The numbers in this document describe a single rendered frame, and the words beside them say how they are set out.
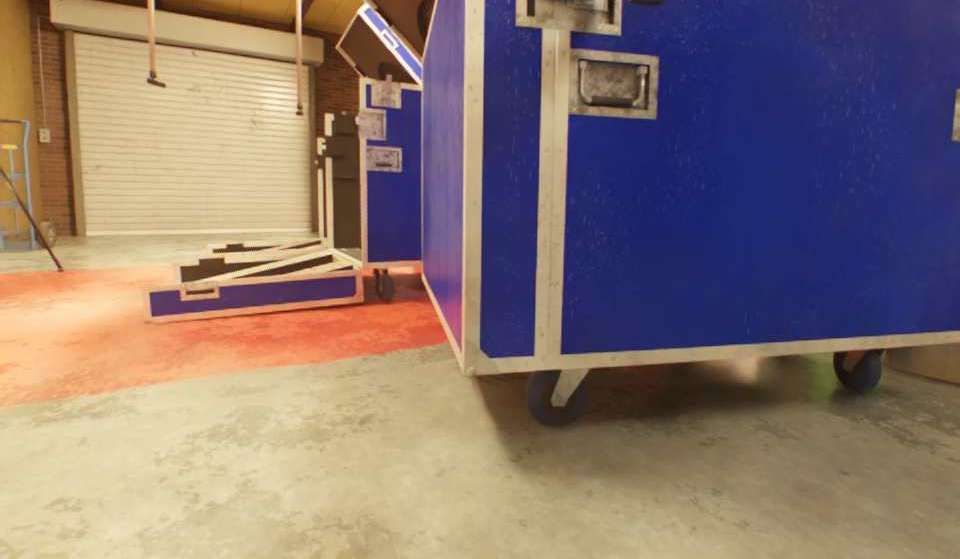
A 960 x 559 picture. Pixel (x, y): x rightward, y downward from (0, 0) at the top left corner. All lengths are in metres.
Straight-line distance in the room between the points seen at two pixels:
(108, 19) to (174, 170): 2.00
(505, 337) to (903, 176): 0.84
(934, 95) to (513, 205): 0.88
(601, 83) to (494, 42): 0.19
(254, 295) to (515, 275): 1.42
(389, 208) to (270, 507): 1.48
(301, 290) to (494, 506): 1.44
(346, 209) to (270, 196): 5.09
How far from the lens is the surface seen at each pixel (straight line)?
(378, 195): 2.05
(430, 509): 0.76
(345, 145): 2.92
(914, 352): 1.73
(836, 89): 1.09
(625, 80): 0.85
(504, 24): 0.79
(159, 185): 7.91
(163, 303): 2.03
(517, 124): 0.75
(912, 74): 1.24
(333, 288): 2.04
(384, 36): 3.41
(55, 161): 8.19
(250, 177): 7.92
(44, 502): 0.97
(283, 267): 2.61
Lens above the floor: 0.43
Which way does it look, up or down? 6 degrees down
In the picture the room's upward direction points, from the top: 1 degrees clockwise
